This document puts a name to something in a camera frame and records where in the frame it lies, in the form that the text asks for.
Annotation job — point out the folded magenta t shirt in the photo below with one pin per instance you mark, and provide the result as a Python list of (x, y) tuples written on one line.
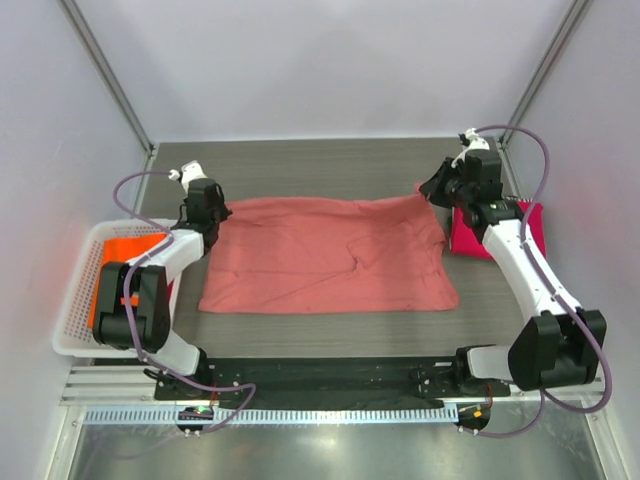
[(462, 240)]

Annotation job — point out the salmon pink t shirt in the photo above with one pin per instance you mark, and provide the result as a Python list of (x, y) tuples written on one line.
[(312, 255)]

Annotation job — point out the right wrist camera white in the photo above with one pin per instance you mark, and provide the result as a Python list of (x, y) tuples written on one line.
[(471, 141)]

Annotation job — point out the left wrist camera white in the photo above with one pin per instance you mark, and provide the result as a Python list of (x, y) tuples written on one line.
[(187, 173)]

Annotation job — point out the white plastic basket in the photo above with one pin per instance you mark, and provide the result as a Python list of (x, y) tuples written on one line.
[(72, 337)]

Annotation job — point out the left aluminium frame post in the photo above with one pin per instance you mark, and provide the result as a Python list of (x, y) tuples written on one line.
[(97, 56)]

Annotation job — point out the orange t shirt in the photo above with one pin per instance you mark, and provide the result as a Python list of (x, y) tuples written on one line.
[(121, 249)]

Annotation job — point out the slotted cable duct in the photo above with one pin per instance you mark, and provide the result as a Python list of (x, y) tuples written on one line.
[(200, 415)]

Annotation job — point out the right aluminium frame post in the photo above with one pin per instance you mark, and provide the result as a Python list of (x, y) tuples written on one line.
[(561, 38)]

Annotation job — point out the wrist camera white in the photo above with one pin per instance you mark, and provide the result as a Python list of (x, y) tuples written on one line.
[(187, 173), (471, 141)]

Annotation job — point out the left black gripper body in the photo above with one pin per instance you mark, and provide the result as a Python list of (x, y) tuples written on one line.
[(220, 213)]

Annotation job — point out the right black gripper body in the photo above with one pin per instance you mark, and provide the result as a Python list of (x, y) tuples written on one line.
[(450, 190)]

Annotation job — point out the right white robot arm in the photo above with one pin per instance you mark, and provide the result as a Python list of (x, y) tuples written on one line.
[(558, 344)]

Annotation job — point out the magenta shirt in basket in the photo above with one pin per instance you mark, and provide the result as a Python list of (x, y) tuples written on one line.
[(173, 290)]

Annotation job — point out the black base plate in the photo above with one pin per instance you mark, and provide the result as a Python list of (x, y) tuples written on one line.
[(356, 383)]

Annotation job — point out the aluminium frame post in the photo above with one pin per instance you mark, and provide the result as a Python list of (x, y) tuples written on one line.
[(97, 56), (561, 38)]

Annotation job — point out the striped folded shirt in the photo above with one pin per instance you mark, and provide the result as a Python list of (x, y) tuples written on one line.
[(519, 199)]

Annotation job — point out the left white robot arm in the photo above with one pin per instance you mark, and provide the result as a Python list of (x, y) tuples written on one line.
[(132, 308)]

